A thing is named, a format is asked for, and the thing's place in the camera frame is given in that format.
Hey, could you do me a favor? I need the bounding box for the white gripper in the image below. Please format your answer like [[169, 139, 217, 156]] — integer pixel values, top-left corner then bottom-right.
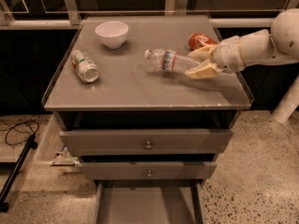
[[185, 35, 246, 79]]

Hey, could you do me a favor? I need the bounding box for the clear plastic water bottle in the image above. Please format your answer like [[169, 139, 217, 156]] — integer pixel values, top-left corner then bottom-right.
[[144, 49, 201, 74]]

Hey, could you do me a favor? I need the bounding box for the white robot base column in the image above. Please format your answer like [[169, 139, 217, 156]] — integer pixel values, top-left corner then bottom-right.
[[272, 75, 299, 123]]

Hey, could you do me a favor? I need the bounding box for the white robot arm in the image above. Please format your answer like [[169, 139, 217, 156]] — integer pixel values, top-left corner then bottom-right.
[[185, 8, 299, 79]]

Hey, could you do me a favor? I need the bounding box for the grey drawer cabinet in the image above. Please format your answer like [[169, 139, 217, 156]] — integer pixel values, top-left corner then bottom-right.
[[41, 14, 254, 185]]

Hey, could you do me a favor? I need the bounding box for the grey top drawer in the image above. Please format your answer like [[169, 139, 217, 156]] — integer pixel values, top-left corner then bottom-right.
[[60, 129, 233, 156]]

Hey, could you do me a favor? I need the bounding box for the grey drawer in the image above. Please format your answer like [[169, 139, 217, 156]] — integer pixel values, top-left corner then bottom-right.
[[79, 161, 217, 180], [60, 129, 233, 156], [93, 180, 207, 224]]

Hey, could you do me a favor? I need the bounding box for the round top drawer knob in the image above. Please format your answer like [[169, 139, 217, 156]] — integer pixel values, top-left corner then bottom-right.
[[144, 141, 153, 150]]

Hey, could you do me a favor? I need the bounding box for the grey middle drawer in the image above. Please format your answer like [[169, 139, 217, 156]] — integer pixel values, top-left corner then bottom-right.
[[79, 161, 217, 180]]

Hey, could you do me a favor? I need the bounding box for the grey bottom drawer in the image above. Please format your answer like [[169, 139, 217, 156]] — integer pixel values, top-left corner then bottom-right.
[[93, 180, 207, 224]]

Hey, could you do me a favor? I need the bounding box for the red cola can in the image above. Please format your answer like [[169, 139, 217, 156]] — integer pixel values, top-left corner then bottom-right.
[[188, 33, 218, 50]]

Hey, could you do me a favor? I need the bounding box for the white ceramic bowl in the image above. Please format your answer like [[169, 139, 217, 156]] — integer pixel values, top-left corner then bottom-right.
[[95, 21, 129, 49]]

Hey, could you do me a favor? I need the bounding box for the silver green soda can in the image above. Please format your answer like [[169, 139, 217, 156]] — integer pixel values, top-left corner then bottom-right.
[[71, 49, 99, 83]]

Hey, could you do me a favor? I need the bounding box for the black floor stand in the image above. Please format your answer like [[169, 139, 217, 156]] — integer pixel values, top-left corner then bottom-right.
[[0, 134, 38, 212]]

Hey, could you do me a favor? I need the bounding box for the metal railing frame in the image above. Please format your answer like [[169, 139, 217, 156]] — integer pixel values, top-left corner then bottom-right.
[[0, 0, 299, 30]]

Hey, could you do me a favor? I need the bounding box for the metal drawer slide bracket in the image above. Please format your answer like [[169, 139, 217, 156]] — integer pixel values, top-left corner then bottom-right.
[[50, 147, 78, 167]]

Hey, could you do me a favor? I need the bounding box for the black cable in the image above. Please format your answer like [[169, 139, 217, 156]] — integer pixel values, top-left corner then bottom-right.
[[0, 119, 40, 147]]

